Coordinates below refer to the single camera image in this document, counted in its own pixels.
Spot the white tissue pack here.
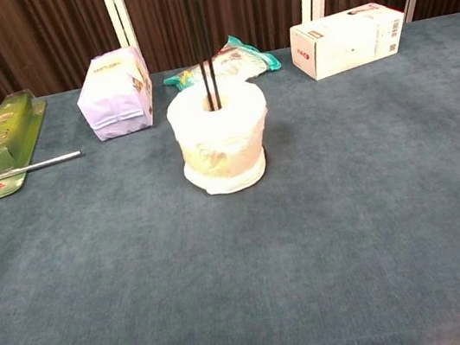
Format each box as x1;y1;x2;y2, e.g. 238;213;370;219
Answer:
69;42;162;146

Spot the green blister pack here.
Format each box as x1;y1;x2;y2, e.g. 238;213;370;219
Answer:
0;86;62;207

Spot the teal wet wipes pack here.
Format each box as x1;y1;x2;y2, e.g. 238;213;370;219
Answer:
157;27;284;95

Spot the white toilet paper roll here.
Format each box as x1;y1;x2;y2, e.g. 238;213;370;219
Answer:
162;73;281;202

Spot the white carton box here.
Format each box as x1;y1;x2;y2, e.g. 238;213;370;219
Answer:
285;0;414;85

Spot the thin silver metal rod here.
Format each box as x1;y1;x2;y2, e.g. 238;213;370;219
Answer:
0;149;86;188

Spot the black wire stand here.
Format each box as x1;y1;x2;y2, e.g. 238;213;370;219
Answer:
182;0;224;114

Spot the blue table cloth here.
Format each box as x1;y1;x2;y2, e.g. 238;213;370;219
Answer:
0;12;460;345

